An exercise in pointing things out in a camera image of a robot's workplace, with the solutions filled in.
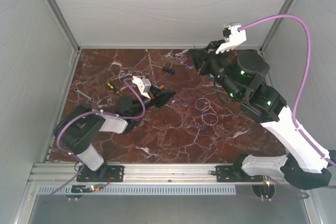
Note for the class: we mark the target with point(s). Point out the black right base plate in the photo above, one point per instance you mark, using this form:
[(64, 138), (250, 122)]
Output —
[(226, 174)]

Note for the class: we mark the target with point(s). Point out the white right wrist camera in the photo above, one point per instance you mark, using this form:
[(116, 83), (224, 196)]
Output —
[(234, 36)]

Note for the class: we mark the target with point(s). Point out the aluminium corner post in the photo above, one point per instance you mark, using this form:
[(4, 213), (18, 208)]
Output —
[(276, 23), (63, 24)]

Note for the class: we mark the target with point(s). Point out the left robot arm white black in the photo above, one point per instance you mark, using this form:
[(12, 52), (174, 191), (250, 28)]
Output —
[(78, 129)]

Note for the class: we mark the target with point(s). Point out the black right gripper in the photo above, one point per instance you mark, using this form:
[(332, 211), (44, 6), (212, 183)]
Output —
[(202, 57)]

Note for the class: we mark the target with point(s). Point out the small grey wrench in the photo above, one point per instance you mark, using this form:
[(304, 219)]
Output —
[(83, 94)]

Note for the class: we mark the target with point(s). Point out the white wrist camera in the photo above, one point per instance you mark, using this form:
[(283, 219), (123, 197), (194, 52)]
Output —
[(234, 36), (143, 84)]

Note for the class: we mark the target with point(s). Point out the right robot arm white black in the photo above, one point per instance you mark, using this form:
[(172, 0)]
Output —
[(306, 165)]

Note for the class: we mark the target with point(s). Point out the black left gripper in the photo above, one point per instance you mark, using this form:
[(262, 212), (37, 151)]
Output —
[(159, 97)]

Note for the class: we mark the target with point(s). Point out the grey slotted cable duct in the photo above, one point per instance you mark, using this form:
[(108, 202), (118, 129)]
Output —
[(143, 190)]

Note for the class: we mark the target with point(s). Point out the aluminium front rail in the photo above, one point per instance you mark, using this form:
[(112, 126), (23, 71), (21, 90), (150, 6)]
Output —
[(134, 173)]

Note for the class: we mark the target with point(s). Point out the yellow black small tool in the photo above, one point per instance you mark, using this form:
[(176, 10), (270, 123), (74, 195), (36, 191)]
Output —
[(113, 87)]

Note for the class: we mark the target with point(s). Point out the small black screwdriver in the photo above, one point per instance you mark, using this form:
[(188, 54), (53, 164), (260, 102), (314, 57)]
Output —
[(169, 70)]

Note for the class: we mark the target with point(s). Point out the aluminium corner post right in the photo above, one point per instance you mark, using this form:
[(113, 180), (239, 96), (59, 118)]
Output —
[(276, 23)]

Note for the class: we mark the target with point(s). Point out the aluminium corner post left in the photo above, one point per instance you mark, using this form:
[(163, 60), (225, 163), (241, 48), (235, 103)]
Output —
[(63, 24)]

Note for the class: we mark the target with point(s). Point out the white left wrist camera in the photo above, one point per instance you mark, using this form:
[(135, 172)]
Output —
[(143, 84)]

